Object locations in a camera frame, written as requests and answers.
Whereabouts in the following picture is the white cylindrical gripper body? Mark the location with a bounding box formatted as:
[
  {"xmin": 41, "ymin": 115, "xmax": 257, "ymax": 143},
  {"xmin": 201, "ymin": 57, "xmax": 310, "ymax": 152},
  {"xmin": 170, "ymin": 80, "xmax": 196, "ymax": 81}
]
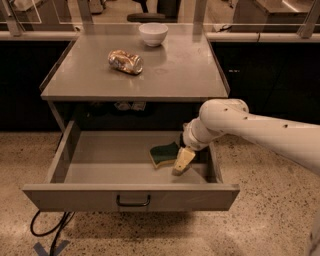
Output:
[{"xmin": 182, "ymin": 118, "xmax": 224, "ymax": 151}]

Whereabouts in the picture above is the white horizontal rail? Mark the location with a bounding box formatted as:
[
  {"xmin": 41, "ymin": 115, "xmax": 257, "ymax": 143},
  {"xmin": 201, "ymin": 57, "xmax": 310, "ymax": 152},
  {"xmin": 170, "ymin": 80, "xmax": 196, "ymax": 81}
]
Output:
[{"xmin": 0, "ymin": 31, "xmax": 320, "ymax": 43}]

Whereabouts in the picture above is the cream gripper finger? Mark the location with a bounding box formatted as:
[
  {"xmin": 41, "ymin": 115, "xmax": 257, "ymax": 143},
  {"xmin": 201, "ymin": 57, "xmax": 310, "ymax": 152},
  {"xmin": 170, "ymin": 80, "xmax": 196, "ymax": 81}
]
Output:
[{"xmin": 172, "ymin": 147, "xmax": 196, "ymax": 176}]

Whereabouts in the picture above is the black office chair base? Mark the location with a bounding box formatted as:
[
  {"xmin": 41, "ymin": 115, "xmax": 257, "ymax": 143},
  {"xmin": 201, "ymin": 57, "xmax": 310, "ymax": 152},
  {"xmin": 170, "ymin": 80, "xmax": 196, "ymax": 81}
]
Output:
[{"xmin": 127, "ymin": 0, "xmax": 165, "ymax": 23}]

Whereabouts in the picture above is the grey metal counter cabinet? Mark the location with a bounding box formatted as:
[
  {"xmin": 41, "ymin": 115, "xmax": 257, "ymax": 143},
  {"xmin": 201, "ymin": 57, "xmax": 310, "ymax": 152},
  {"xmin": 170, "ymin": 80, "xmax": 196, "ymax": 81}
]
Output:
[{"xmin": 41, "ymin": 23, "xmax": 229, "ymax": 130}]

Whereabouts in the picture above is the green and yellow sponge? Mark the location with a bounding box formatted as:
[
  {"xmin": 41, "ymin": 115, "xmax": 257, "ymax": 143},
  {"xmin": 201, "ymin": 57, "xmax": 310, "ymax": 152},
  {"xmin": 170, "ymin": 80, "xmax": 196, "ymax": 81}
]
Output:
[{"xmin": 149, "ymin": 142, "xmax": 179, "ymax": 169}]

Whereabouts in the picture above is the black drawer handle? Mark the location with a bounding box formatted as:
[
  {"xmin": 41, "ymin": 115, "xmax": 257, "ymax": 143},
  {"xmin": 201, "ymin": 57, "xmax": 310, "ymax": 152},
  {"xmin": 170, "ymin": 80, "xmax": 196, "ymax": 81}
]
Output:
[{"xmin": 116, "ymin": 195, "xmax": 151, "ymax": 207}]

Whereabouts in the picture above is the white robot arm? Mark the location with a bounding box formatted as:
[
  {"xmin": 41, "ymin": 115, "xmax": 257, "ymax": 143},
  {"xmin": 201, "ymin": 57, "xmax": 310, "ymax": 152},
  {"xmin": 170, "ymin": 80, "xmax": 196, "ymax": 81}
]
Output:
[{"xmin": 176, "ymin": 99, "xmax": 320, "ymax": 256}]

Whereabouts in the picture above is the white ceramic bowl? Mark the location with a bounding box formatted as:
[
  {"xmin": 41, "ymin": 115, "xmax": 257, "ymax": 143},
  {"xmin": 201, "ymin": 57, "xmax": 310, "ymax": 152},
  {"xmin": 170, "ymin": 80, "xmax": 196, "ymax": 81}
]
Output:
[{"xmin": 139, "ymin": 23, "xmax": 168, "ymax": 47}]

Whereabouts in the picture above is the crushed soda can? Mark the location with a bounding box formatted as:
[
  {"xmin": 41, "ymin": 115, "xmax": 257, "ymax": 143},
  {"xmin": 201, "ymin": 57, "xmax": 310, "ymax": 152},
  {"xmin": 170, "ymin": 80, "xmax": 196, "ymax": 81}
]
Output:
[{"xmin": 108, "ymin": 50, "xmax": 143, "ymax": 75}]

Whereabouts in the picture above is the black floor cable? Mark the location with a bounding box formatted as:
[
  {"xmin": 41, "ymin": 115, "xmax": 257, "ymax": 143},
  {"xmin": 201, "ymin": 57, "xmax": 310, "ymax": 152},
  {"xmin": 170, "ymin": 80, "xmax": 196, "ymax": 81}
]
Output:
[{"xmin": 29, "ymin": 210, "xmax": 76, "ymax": 256}]

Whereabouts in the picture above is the grey open top drawer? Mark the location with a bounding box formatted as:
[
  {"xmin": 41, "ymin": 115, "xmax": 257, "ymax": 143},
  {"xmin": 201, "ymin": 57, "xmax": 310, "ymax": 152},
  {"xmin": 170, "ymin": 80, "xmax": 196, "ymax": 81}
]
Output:
[{"xmin": 23, "ymin": 121, "xmax": 240, "ymax": 212}]

